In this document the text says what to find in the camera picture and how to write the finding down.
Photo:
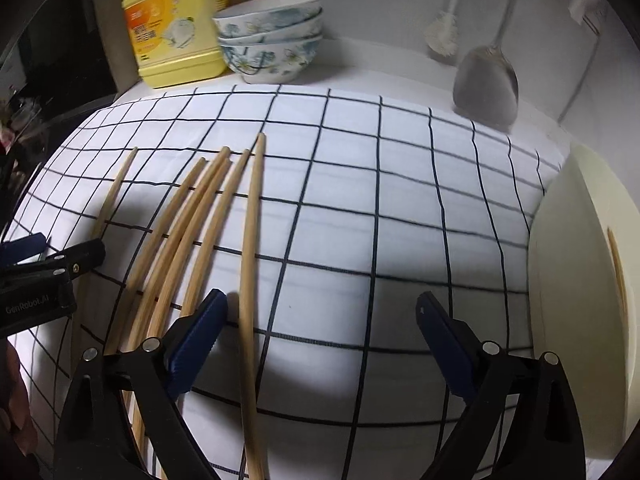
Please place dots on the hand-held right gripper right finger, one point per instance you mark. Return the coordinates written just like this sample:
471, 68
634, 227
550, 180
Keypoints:
450, 345

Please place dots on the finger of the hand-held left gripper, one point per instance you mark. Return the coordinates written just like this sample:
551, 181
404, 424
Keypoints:
22, 250
80, 257

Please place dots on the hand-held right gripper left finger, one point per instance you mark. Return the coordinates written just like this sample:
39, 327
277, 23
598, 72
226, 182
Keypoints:
195, 340

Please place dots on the long wooden chopstick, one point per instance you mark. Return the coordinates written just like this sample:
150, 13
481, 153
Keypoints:
617, 275
249, 270

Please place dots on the group of wooden chopsticks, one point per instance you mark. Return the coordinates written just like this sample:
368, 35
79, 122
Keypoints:
202, 200

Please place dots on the cream plastic basin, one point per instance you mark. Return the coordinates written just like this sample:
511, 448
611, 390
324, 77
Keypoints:
575, 260

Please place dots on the person's left hand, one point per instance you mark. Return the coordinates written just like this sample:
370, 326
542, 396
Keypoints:
12, 395

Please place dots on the shiny metal cookware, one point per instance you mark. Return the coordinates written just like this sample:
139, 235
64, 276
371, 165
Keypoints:
15, 120

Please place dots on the white black-grid mat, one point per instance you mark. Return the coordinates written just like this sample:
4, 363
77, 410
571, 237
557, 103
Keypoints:
350, 240

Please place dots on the yellow detergent pump bottle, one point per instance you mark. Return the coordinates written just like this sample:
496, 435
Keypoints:
175, 35

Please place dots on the steel spatula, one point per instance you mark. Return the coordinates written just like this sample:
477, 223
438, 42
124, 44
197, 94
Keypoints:
485, 85

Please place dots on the white bottle brush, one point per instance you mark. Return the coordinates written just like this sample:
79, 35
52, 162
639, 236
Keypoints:
442, 35

